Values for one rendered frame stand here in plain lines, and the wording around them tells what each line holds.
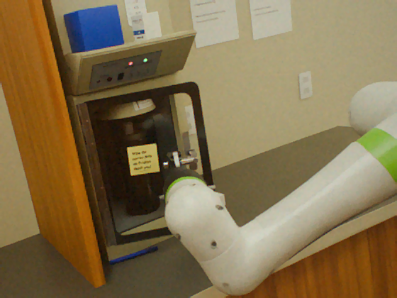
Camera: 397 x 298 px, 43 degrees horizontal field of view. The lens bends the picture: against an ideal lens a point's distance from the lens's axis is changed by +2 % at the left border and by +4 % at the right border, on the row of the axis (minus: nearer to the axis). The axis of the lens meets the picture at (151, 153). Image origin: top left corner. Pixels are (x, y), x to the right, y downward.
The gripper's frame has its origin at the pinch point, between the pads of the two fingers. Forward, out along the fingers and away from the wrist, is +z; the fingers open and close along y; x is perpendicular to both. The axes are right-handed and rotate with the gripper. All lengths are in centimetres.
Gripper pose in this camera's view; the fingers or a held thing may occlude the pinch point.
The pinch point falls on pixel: (173, 163)
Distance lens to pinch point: 123.6
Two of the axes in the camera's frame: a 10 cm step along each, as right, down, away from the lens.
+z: -0.7, -2.5, 9.7
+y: -1.8, -9.5, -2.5
